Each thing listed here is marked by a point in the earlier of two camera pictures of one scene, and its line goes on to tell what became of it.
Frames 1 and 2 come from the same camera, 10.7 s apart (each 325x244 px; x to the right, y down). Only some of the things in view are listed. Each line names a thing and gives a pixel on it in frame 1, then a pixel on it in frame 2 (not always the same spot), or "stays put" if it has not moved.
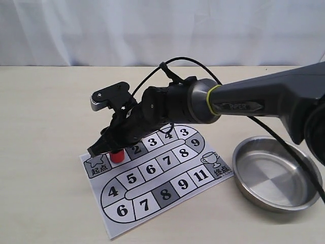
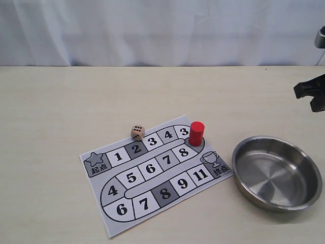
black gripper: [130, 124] to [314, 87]
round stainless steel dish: [270, 177] stays put
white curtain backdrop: [148, 33] stays put
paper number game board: [157, 174] stays put
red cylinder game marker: [117, 157] to [196, 134]
